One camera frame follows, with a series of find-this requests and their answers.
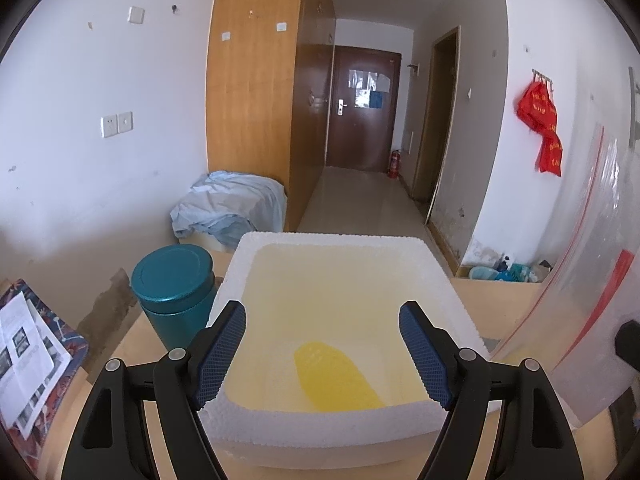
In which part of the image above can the light blue crumpled sheet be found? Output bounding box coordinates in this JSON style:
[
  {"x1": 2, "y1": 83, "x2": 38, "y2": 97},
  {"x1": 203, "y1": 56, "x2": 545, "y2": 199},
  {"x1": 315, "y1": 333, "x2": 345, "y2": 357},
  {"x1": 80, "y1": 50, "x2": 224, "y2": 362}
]
[{"x1": 170, "y1": 171, "x2": 287, "y2": 248}]

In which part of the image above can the patterned red blue cloth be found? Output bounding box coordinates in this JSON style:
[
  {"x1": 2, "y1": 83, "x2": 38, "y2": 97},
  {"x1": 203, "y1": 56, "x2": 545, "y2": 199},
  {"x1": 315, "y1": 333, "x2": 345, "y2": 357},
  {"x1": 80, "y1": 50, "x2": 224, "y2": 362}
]
[{"x1": 0, "y1": 279, "x2": 91, "y2": 476}]

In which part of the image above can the white foam box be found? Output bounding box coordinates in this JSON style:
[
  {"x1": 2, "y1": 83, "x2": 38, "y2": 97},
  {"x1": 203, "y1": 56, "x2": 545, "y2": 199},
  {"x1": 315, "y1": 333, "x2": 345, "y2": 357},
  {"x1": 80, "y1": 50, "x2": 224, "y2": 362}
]
[{"x1": 200, "y1": 231, "x2": 501, "y2": 466}]

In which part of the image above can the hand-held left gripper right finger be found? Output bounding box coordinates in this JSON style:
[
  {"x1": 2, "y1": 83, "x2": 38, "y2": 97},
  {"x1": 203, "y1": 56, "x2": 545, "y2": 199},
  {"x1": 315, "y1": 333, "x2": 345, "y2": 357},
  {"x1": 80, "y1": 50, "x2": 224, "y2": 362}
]
[{"x1": 398, "y1": 301, "x2": 586, "y2": 480}]

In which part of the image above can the printed white paper sheet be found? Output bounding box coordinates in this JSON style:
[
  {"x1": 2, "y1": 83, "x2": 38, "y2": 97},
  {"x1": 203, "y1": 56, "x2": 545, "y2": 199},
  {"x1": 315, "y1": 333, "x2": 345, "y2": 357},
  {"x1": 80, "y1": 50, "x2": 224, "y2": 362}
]
[{"x1": 0, "y1": 290, "x2": 73, "y2": 428}]

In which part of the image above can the white low cabinet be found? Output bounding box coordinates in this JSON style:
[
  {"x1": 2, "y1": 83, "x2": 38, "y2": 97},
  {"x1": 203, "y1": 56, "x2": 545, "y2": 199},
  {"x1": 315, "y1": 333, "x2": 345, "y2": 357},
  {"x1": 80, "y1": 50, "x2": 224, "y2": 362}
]
[{"x1": 191, "y1": 230, "x2": 242, "y2": 256}]

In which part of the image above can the wooden side door frame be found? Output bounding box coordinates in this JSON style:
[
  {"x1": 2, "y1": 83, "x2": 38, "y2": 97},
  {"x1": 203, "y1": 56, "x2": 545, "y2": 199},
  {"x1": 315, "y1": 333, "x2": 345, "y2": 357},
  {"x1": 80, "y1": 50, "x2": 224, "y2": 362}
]
[{"x1": 410, "y1": 26, "x2": 461, "y2": 226}]

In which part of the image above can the red plastic bag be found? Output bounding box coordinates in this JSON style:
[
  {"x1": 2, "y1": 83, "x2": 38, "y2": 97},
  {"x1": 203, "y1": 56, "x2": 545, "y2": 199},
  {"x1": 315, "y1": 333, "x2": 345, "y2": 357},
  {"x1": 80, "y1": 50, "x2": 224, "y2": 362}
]
[
  {"x1": 535, "y1": 130, "x2": 563, "y2": 177},
  {"x1": 516, "y1": 80, "x2": 558, "y2": 133}
]

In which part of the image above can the white door notice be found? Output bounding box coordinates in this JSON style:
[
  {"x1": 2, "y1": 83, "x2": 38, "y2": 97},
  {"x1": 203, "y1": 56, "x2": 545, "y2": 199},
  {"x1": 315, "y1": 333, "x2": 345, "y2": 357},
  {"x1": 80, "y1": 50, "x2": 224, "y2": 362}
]
[{"x1": 348, "y1": 68, "x2": 391, "y2": 92}]

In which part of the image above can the dark brown entrance door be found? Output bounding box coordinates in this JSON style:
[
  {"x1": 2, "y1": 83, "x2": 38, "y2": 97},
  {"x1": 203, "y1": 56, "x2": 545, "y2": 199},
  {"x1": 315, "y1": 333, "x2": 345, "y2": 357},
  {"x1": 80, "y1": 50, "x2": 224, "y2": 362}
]
[{"x1": 325, "y1": 45, "x2": 402, "y2": 173}]

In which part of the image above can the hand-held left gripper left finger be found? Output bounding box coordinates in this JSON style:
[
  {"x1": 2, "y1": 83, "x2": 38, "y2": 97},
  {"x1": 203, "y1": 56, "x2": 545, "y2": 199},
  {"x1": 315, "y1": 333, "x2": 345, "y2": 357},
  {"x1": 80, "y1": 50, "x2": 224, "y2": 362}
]
[{"x1": 60, "y1": 300, "x2": 248, "y2": 480}]

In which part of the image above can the wooden wardrobe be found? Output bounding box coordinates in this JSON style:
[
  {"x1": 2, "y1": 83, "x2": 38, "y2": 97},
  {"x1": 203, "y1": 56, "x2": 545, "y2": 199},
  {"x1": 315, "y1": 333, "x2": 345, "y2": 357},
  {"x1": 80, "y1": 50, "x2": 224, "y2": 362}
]
[{"x1": 206, "y1": 0, "x2": 337, "y2": 233}]

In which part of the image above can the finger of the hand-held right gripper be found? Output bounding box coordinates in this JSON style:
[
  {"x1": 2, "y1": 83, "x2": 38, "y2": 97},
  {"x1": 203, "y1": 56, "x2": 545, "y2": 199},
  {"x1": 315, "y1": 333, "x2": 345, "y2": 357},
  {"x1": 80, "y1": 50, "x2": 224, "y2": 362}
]
[{"x1": 615, "y1": 320, "x2": 640, "y2": 373}]

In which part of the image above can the teal metal canister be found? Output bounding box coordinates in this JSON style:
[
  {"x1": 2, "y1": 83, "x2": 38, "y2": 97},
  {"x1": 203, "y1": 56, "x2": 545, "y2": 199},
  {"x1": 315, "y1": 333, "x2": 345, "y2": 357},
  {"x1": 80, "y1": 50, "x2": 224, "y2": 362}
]
[{"x1": 131, "y1": 245, "x2": 218, "y2": 353}]

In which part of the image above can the clear plastic zip bag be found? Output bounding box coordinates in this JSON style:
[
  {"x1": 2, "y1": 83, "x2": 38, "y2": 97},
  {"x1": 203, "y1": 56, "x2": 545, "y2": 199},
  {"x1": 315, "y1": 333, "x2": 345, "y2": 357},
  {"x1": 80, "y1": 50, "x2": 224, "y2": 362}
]
[{"x1": 492, "y1": 122, "x2": 640, "y2": 431}]

